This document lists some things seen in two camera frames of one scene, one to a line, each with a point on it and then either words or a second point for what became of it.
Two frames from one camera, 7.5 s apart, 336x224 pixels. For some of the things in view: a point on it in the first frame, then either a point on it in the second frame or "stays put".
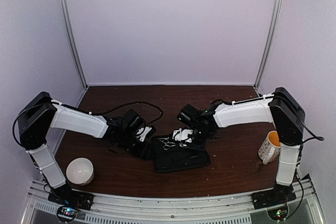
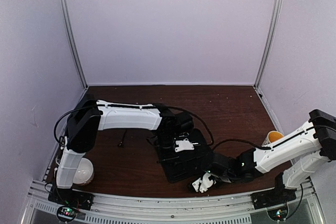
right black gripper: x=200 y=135 → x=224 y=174
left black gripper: x=143 y=152 → x=164 y=157
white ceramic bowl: x=80 y=171 stays put
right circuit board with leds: x=279 y=213 stays put
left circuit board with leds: x=66 y=213 stays put
